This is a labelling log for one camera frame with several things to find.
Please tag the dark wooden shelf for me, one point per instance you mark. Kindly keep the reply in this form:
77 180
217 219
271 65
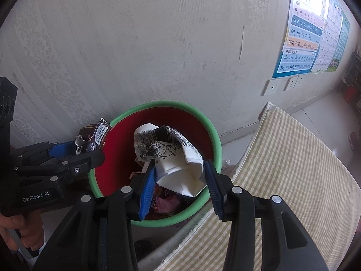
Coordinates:
350 78

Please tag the finger of the blue-black left gripper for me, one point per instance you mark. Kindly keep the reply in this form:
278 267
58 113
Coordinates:
62 150

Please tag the red slippers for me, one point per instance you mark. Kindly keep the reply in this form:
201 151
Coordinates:
354 142

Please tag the brown snack wrapper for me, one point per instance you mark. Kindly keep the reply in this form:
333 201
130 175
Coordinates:
92 137

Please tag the person's left hand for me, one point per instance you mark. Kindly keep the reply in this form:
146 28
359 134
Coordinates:
30 228

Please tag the beige checkered tablecloth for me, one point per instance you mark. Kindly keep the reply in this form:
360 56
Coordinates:
286 159

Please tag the blue pinyin wall poster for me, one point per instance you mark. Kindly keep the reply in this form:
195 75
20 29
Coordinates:
306 24

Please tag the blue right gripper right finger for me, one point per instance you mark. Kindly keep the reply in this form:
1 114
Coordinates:
216 188

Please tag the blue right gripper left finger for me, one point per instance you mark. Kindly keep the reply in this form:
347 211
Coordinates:
146 191

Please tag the white chart wall poster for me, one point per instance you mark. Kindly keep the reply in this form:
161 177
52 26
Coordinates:
333 41

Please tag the white single wall socket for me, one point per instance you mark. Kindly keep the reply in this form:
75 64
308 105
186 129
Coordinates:
299 80

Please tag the black-white paper cup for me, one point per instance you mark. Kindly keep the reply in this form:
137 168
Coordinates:
179 165

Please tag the white double wall socket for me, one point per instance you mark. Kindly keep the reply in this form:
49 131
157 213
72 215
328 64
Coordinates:
291 83

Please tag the red bin with green rim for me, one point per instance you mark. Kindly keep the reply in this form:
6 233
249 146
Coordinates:
121 163

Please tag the red box on shelf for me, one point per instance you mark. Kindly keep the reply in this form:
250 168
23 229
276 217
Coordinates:
349 94

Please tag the white wall socket plate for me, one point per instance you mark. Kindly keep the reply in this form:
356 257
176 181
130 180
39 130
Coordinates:
271 86

